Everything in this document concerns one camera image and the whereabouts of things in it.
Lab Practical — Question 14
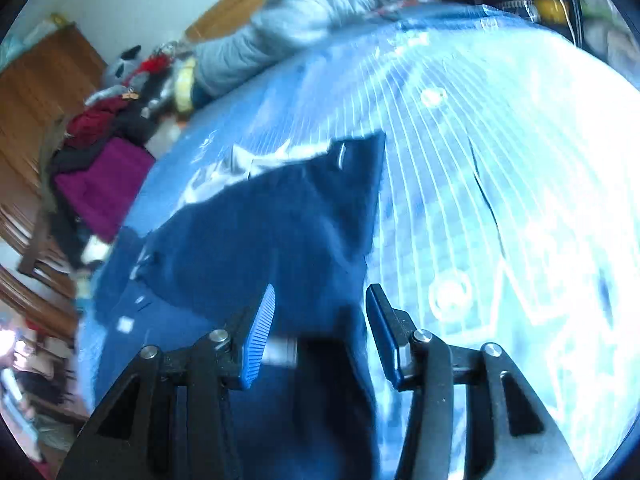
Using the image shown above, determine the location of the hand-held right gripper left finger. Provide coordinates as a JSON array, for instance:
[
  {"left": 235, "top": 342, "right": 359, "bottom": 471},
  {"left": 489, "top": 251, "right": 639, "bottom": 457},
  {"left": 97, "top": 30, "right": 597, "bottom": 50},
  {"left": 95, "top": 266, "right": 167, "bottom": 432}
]
[{"left": 55, "top": 284, "right": 277, "bottom": 480}]

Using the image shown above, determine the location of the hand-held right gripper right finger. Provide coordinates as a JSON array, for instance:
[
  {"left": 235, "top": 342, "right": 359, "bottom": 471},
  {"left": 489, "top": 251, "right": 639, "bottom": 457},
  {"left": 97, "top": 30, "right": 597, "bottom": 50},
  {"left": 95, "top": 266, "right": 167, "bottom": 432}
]
[{"left": 366, "top": 284, "right": 586, "bottom": 480}]

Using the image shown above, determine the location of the navy and grey small garment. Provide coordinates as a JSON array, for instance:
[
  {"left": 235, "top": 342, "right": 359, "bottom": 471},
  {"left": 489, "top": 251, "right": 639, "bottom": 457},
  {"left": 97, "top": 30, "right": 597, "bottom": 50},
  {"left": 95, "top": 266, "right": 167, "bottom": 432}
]
[{"left": 135, "top": 131, "right": 390, "bottom": 480}]

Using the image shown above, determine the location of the blue grid bed sheet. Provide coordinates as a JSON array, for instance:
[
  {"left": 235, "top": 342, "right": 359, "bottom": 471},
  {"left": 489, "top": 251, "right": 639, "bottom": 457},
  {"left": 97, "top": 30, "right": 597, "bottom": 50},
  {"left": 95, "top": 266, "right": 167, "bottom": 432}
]
[{"left": 75, "top": 5, "right": 636, "bottom": 480}]

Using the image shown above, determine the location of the magenta cloth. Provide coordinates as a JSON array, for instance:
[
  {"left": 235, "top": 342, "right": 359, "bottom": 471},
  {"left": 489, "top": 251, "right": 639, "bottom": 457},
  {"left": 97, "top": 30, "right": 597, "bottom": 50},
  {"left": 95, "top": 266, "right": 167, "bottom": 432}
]
[{"left": 52, "top": 137, "right": 156, "bottom": 243}]

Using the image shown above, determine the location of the wooden chair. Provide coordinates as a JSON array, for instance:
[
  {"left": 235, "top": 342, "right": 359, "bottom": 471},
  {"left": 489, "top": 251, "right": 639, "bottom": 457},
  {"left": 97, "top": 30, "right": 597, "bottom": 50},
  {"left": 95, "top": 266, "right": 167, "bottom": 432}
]
[{"left": 17, "top": 115, "right": 68, "bottom": 281}]

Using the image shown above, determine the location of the yellow striped cloth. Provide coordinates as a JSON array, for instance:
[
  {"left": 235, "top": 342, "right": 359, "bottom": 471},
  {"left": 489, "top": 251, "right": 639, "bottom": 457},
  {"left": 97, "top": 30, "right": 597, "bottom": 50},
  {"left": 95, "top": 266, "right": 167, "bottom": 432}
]
[{"left": 172, "top": 57, "right": 198, "bottom": 113}]

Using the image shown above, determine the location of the dark red clothing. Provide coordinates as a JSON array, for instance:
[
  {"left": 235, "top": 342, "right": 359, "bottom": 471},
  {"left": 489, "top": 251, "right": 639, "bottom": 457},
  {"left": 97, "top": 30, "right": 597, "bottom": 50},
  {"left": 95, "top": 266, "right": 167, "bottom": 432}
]
[{"left": 65, "top": 97, "right": 131, "bottom": 148}]

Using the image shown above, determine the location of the red plush cloth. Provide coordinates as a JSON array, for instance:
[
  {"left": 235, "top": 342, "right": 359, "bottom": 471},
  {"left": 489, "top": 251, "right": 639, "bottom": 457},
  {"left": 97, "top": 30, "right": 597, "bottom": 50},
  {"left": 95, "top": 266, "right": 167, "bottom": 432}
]
[{"left": 135, "top": 52, "right": 176, "bottom": 81}]

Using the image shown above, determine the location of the black and white plush toy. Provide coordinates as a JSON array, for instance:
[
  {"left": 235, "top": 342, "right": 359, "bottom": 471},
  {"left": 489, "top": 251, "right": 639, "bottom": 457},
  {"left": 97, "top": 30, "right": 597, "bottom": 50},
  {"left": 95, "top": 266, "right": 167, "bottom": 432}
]
[{"left": 102, "top": 45, "right": 143, "bottom": 83}]

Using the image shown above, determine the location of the grey quilted duvet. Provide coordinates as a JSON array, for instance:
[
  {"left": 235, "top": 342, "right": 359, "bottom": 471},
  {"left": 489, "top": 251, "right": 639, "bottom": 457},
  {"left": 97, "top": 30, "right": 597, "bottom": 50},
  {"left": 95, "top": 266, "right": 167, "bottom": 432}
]
[{"left": 192, "top": 0, "right": 481, "bottom": 106}]

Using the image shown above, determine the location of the wooden headboard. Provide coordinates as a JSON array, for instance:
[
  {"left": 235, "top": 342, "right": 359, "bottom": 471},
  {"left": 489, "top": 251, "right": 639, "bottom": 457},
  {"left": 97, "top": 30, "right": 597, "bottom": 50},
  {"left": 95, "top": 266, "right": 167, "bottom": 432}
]
[{"left": 185, "top": 0, "right": 351, "bottom": 43}]

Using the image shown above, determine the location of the wooden wardrobe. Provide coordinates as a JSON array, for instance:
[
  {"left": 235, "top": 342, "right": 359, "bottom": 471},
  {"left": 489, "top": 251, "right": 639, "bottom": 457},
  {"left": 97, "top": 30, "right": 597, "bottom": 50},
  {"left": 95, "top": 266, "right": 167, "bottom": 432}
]
[{"left": 0, "top": 22, "right": 108, "bottom": 341}]

